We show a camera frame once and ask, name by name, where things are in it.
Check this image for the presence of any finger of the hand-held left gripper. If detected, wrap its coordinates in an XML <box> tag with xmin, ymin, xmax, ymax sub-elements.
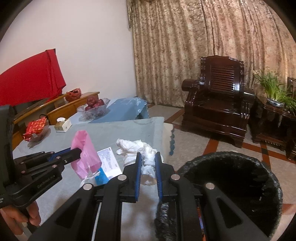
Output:
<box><xmin>20</xmin><ymin>148</ymin><xmax>83</xmax><ymax>179</ymax></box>
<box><xmin>14</xmin><ymin>149</ymin><xmax>72</xmax><ymax>164</ymax></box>

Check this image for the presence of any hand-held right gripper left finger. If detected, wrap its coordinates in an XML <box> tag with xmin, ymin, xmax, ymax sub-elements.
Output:
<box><xmin>29</xmin><ymin>152</ymin><xmax>142</xmax><ymax>241</ymax></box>

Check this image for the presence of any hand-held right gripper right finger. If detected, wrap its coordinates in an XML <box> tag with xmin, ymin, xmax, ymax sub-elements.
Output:
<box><xmin>154</xmin><ymin>152</ymin><xmax>270</xmax><ymax>241</ymax></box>

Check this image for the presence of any pink plastic bag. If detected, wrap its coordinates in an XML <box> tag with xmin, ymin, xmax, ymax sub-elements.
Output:
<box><xmin>70</xmin><ymin>130</ymin><xmax>102</xmax><ymax>181</ymax></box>

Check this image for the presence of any white tissue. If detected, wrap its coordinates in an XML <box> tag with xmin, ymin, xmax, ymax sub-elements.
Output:
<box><xmin>116</xmin><ymin>138</ymin><xmax>165</xmax><ymax>186</ymax></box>

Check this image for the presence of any black trash bin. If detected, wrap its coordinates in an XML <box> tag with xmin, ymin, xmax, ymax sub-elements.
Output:
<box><xmin>154</xmin><ymin>152</ymin><xmax>284</xmax><ymax>241</ymax></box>

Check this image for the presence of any person's left hand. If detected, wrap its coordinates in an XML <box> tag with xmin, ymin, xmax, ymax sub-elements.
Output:
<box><xmin>0</xmin><ymin>201</ymin><xmax>41</xmax><ymax>235</ymax></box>

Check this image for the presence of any red patterned snack packet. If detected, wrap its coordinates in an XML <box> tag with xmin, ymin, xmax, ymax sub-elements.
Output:
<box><xmin>23</xmin><ymin>117</ymin><xmax>48</xmax><ymax>142</ymax></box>

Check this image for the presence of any cream tissue box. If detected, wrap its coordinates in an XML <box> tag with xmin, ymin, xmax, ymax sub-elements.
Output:
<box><xmin>54</xmin><ymin>117</ymin><xmax>72</xmax><ymax>132</ymax></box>

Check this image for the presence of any white and blue paper packet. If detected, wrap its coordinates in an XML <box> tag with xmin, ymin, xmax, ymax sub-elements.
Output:
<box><xmin>94</xmin><ymin>147</ymin><xmax>123</xmax><ymax>186</ymax></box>

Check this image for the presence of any glass fruit bowl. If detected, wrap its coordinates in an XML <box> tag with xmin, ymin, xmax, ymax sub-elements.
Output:
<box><xmin>77</xmin><ymin>98</ymin><xmax>111</xmax><ymax>120</ymax></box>

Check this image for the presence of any red woven basket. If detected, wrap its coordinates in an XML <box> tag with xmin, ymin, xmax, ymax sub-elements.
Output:
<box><xmin>65</xmin><ymin>88</ymin><xmax>82</xmax><ymax>102</ymax></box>

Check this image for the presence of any red cloth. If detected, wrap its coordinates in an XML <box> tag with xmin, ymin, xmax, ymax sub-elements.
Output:
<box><xmin>0</xmin><ymin>49</ymin><xmax>66</xmax><ymax>107</ymax></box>

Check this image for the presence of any dark wooden armchair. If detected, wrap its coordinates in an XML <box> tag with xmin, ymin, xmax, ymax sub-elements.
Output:
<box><xmin>181</xmin><ymin>56</ymin><xmax>256</xmax><ymax>149</ymax></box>

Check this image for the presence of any dark wooden side table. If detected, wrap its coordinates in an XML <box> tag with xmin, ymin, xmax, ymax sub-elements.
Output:
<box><xmin>251</xmin><ymin>95</ymin><xmax>296</xmax><ymax>145</ymax></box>

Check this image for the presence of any potted green plant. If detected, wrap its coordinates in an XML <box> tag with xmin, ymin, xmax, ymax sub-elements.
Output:
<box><xmin>253</xmin><ymin>68</ymin><xmax>296</xmax><ymax>108</ymax></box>

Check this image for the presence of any beige patterned curtain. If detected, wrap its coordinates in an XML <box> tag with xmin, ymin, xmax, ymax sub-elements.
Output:
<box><xmin>127</xmin><ymin>0</ymin><xmax>296</xmax><ymax>109</ymax></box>

